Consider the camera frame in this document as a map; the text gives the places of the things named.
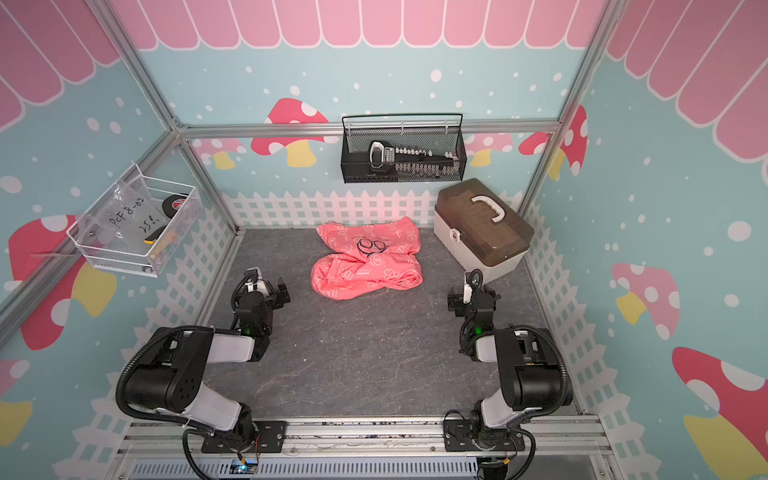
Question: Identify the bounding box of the black tape roll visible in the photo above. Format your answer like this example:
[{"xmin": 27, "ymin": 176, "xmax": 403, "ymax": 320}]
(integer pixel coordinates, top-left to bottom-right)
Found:
[{"xmin": 162, "ymin": 194, "xmax": 187, "ymax": 219}]

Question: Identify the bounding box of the socket wrench set in basket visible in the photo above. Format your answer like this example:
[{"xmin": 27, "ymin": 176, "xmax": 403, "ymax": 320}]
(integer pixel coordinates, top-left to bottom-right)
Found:
[{"xmin": 368, "ymin": 141, "xmax": 462, "ymax": 178}]

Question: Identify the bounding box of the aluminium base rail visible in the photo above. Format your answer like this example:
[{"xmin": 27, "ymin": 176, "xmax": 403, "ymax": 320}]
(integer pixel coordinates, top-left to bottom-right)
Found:
[{"xmin": 113, "ymin": 415, "xmax": 616, "ymax": 480}]

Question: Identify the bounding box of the beige toolbox with brown lid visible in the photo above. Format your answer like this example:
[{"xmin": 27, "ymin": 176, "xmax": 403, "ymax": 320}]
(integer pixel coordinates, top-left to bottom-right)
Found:
[{"xmin": 434, "ymin": 179, "xmax": 535, "ymax": 283}]

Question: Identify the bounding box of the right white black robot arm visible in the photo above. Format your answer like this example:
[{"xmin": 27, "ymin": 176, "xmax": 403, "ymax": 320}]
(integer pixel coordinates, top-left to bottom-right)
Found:
[{"xmin": 443, "ymin": 285, "xmax": 573, "ymax": 451}]

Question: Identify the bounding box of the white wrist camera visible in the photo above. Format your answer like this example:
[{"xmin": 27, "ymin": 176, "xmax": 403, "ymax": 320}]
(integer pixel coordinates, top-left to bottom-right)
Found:
[
  {"xmin": 244, "ymin": 267, "xmax": 269, "ymax": 295},
  {"xmin": 462, "ymin": 269, "xmax": 484, "ymax": 304}
]

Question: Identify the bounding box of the pink hooded rain jacket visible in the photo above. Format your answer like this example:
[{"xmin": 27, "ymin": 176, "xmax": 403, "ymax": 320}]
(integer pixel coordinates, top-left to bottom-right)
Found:
[{"xmin": 311, "ymin": 217, "xmax": 423, "ymax": 301}]

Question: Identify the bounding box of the clear plastic wall bin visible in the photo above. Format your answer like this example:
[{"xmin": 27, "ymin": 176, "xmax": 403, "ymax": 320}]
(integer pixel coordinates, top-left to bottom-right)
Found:
[{"xmin": 66, "ymin": 164, "xmax": 203, "ymax": 278}]

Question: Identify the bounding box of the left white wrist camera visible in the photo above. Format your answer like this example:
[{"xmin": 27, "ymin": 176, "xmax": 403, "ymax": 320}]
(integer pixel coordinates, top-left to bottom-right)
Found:
[{"xmin": 244, "ymin": 267, "xmax": 269, "ymax": 295}]

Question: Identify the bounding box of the black wire mesh wall basket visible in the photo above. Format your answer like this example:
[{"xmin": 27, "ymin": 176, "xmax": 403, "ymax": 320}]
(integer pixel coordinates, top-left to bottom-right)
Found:
[{"xmin": 340, "ymin": 113, "xmax": 467, "ymax": 184}]

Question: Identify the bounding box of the yellow black tool in bin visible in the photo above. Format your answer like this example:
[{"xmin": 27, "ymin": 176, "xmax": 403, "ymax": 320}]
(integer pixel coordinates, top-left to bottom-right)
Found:
[{"xmin": 144, "ymin": 225, "xmax": 167, "ymax": 245}]

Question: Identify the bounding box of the clear labelled plastic bag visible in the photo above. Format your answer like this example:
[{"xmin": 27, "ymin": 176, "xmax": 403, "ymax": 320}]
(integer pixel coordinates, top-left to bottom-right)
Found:
[{"xmin": 95, "ymin": 181, "xmax": 168, "ymax": 255}]

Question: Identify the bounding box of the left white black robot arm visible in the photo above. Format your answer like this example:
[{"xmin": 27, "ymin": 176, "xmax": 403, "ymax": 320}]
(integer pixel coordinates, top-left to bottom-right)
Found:
[{"xmin": 115, "ymin": 268, "xmax": 291, "ymax": 446}]

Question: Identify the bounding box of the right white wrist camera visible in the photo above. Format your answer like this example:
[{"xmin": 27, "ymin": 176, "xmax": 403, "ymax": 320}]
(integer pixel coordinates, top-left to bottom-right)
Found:
[{"xmin": 462, "ymin": 269, "xmax": 484, "ymax": 304}]

